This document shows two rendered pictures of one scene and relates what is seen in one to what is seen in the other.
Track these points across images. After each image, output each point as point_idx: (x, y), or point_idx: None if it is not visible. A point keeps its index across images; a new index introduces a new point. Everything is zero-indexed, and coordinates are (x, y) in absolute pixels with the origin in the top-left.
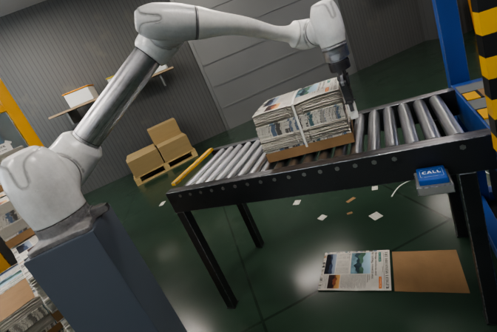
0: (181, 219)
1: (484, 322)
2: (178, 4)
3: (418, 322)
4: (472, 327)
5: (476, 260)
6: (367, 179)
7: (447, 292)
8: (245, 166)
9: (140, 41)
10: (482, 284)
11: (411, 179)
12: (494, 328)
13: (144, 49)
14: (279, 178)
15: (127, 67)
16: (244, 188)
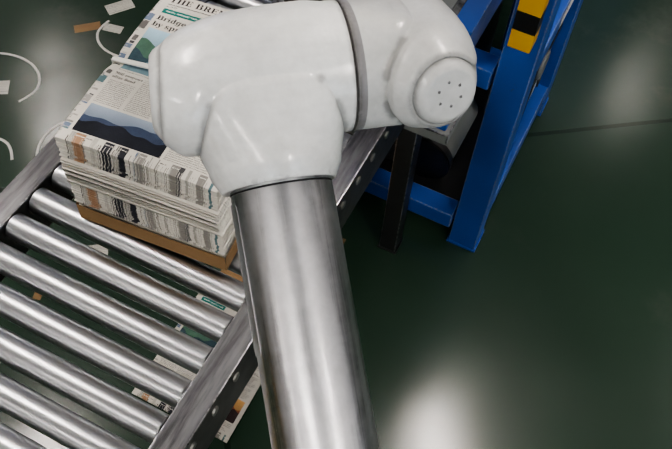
0: None
1: (390, 254)
2: None
3: (361, 320)
4: (393, 269)
5: (407, 186)
6: (375, 166)
7: None
8: (159, 331)
9: (331, 152)
10: (403, 210)
11: (401, 129)
12: (401, 251)
13: (338, 167)
14: None
15: (341, 256)
16: (248, 362)
